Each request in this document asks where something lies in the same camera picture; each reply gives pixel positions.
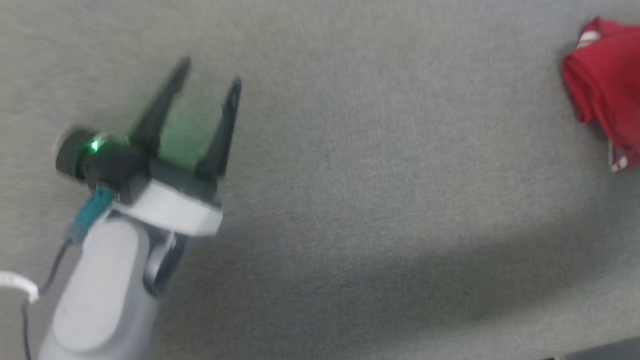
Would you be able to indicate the red Bulls basketball jersey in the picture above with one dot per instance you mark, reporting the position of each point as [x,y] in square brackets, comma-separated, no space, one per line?
[607,85]

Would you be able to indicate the left gripper white dark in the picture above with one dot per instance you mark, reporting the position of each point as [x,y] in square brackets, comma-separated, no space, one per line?
[150,195]

